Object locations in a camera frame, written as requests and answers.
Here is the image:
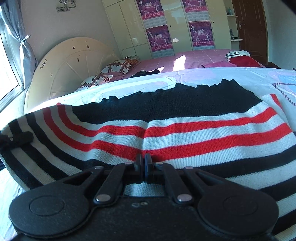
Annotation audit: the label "dark wooden door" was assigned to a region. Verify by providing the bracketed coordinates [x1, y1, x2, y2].
[232, 0, 268, 65]

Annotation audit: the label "wall lamp sconce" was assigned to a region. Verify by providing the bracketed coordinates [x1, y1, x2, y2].
[56, 0, 77, 13]

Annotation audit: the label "pink bed cover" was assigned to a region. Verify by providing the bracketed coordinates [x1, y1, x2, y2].
[111, 49, 231, 82]

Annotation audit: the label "patterned pillow near headboard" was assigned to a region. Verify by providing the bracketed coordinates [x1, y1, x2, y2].
[75, 74, 113, 92]

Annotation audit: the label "black clothes pile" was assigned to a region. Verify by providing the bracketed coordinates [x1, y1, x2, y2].
[131, 69, 161, 78]

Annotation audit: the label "cream round headboard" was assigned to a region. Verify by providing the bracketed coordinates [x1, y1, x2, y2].
[24, 37, 118, 113]

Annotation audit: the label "grey blue curtain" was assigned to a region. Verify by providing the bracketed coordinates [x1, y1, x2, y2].
[1, 1, 38, 91]

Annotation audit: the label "red folded garment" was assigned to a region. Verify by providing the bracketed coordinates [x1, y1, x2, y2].
[229, 56, 263, 68]

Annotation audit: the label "light blue patterned bedsheet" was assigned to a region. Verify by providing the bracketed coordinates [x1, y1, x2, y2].
[0, 67, 296, 241]

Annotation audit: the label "window with metal frame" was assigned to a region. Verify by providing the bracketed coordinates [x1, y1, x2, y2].
[1, 30, 24, 111]

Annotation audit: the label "cream wardrobe with posters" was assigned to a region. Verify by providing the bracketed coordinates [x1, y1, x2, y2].
[103, 1, 240, 60]

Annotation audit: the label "striped knit sweater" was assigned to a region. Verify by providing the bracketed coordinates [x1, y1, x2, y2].
[1, 79, 295, 240]

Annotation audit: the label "magenta folded garment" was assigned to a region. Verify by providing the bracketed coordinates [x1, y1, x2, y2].
[202, 61, 237, 68]

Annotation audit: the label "black white striped garment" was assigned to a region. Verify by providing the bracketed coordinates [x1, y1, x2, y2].
[225, 50, 250, 61]

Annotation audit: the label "patterned pillow far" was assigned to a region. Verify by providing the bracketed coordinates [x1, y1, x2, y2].
[100, 55, 140, 75]

